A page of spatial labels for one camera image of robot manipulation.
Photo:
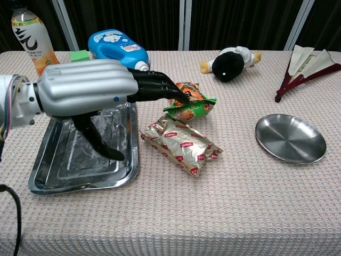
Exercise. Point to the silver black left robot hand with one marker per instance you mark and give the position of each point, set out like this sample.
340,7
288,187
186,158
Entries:
85,85

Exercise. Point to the green snack bag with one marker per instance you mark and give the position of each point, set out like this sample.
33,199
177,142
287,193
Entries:
195,109

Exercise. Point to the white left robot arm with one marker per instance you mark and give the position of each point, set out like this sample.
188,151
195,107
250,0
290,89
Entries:
21,104

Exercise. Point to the green cube block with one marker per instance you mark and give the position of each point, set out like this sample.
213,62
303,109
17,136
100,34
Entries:
80,56

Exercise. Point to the blue detergent bottle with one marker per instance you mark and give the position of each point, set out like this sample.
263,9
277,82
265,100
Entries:
117,45

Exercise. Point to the black pleated curtain panel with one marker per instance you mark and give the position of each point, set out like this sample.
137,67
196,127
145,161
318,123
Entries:
327,21
239,21
133,16
53,32

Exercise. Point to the orange drink bottle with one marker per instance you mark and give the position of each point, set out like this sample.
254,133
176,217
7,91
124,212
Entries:
32,40

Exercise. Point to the rectangular steel tray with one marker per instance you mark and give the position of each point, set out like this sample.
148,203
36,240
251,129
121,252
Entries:
80,173

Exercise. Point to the black white plush toy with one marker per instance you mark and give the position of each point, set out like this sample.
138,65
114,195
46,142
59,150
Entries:
229,65

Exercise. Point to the pink woven tablecloth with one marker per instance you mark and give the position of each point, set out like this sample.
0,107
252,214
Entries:
186,208

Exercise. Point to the round steel plate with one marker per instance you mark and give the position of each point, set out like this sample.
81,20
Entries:
290,138

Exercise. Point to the folding paper fan red ribs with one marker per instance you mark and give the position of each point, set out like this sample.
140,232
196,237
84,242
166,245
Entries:
301,61

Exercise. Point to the white partition frame post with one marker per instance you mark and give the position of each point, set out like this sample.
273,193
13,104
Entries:
67,26
298,26
185,26

